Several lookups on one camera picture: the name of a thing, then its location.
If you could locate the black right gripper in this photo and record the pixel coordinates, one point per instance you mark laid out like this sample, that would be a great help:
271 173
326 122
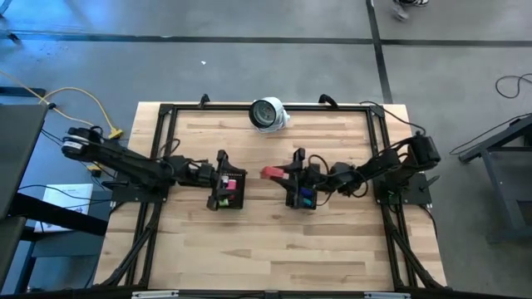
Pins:
309 178

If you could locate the person's foot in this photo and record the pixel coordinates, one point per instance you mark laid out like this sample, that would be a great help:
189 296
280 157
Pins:
401 11

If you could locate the silver aluminium bracket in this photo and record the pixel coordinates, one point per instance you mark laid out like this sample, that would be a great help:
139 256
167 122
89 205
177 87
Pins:
386 295
154 294

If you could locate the grey metal cart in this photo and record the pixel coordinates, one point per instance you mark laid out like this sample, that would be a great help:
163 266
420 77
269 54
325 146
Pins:
507 195

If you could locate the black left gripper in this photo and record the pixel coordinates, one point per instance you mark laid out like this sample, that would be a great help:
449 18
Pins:
212 178

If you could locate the blue block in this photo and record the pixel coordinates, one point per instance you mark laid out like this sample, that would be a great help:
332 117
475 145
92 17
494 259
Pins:
306 192

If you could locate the white paper sheet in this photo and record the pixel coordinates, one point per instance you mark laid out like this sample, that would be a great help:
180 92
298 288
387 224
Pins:
75 195

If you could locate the black mesh basket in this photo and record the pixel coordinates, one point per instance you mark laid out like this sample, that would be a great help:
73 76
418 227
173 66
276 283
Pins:
311 205
239 195

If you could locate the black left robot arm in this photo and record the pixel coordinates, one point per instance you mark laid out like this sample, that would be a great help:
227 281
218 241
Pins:
124 164

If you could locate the dark grey desk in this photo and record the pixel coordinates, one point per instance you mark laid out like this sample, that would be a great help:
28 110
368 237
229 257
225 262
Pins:
16 145

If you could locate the white cylindrical security camera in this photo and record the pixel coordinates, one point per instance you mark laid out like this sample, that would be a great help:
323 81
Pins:
266 114

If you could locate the red block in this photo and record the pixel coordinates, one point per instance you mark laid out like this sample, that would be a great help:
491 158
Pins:
271 172

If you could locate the black diagonal bar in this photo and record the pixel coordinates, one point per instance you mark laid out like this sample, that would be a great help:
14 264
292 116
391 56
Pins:
54 214

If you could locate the yellow power plug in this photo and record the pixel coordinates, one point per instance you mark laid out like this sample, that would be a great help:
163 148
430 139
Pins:
95 169

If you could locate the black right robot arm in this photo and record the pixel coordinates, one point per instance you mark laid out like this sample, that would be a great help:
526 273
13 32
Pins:
386 166

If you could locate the black table clamp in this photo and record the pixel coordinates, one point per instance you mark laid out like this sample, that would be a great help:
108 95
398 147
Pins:
328 99
204 99

